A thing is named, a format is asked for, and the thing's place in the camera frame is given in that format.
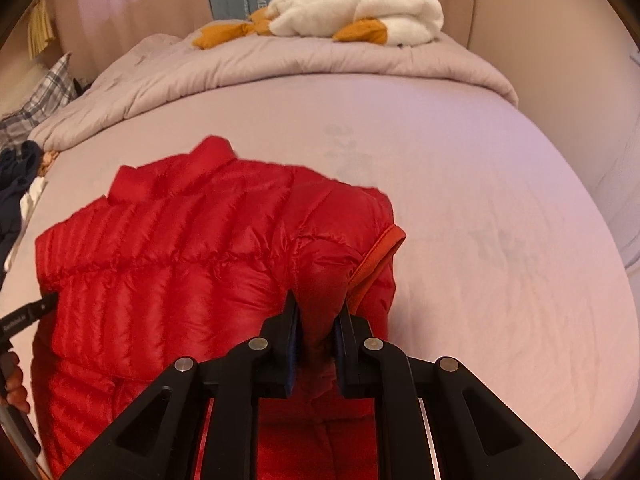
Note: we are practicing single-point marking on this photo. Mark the pink bed sheet mattress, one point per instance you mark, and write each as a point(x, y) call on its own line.
point(508, 264)

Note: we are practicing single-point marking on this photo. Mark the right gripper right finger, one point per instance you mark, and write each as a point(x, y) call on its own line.
point(436, 420)

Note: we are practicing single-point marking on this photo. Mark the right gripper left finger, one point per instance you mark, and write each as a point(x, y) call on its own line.
point(199, 419)

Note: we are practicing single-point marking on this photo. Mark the yellow hanging cloth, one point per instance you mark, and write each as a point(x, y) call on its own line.
point(39, 29)

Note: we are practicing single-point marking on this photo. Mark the red down jacket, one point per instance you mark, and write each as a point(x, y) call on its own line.
point(188, 256)

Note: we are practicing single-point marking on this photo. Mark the plaid pillow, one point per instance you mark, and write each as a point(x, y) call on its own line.
point(55, 90)

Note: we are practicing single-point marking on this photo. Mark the white folded garment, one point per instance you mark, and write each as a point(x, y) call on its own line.
point(28, 204)

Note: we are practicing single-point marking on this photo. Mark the white goose plush toy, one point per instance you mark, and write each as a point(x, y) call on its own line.
point(390, 23)

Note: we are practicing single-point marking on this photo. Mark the person's left hand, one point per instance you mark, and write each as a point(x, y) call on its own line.
point(16, 392)

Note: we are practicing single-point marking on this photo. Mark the dark navy clothes pile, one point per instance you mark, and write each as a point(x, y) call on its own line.
point(19, 167)

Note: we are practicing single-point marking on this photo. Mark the grey folded duvet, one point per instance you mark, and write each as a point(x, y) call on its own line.
point(162, 68)

